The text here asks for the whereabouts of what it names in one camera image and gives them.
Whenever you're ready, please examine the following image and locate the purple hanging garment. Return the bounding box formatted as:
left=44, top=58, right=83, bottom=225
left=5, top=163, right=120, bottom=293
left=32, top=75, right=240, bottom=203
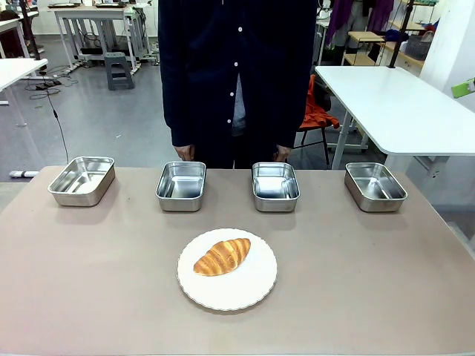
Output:
left=325, top=0, right=395, bottom=46

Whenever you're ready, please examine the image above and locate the grey mesh basket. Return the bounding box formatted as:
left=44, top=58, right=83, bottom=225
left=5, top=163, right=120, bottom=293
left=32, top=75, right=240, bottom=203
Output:
left=405, top=34, right=433, bottom=62

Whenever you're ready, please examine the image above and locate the golden brown croissant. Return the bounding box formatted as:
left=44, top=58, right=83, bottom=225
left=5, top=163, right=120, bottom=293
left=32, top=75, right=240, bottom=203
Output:
left=193, top=237, right=252, bottom=277

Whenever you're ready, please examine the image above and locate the person's left hand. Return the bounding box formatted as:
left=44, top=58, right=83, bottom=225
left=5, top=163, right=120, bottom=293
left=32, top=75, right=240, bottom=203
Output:
left=273, top=145, right=294, bottom=163

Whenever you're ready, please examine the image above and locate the black camera pole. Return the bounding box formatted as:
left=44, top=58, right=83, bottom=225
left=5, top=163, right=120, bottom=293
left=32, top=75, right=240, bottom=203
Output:
left=387, top=0, right=416, bottom=70

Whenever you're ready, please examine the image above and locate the person's right hand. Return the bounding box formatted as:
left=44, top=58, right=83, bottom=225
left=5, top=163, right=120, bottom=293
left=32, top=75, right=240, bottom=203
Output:
left=174, top=143, right=195, bottom=162

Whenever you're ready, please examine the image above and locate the person in dark navy cardigan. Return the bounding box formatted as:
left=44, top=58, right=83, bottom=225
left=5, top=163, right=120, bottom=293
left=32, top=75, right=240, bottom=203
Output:
left=157, top=0, right=318, bottom=170

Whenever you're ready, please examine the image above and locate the grey plastic step stool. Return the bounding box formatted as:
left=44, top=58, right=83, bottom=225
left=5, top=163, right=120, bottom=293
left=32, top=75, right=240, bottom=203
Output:
left=104, top=51, right=135, bottom=91

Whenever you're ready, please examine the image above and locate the rectangular stainless steel container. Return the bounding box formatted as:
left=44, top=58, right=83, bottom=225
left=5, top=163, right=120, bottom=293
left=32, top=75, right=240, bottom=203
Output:
left=154, top=160, right=207, bottom=213
left=47, top=156, right=117, bottom=208
left=252, top=161, right=301, bottom=214
left=344, top=162, right=408, bottom=214

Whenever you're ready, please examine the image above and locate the wooden shelf rack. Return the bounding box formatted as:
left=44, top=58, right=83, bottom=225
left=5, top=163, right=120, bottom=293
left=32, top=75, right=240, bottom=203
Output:
left=341, top=20, right=426, bottom=68

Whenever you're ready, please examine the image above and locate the white workbench with grey legs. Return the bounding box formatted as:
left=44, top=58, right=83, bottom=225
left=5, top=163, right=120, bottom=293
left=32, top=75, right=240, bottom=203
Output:
left=47, top=1, right=151, bottom=71

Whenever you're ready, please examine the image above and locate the black cable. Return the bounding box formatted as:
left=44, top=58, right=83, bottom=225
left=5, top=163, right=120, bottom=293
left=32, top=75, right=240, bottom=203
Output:
left=24, top=66, right=71, bottom=165

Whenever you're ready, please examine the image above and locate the chair with orange cloth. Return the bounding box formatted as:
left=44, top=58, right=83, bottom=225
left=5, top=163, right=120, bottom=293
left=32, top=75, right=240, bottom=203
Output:
left=295, top=73, right=341, bottom=165

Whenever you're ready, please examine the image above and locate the small white desk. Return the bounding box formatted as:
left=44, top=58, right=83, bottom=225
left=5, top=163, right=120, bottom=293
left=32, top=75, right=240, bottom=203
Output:
left=0, top=58, right=50, bottom=128

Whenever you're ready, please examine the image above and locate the white scalloped plate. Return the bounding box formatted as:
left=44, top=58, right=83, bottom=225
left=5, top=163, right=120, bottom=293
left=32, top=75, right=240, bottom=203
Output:
left=176, top=228, right=278, bottom=312

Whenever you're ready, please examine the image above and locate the large white table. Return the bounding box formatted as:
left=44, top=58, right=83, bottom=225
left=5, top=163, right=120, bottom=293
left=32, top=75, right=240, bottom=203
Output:
left=314, top=65, right=475, bottom=171

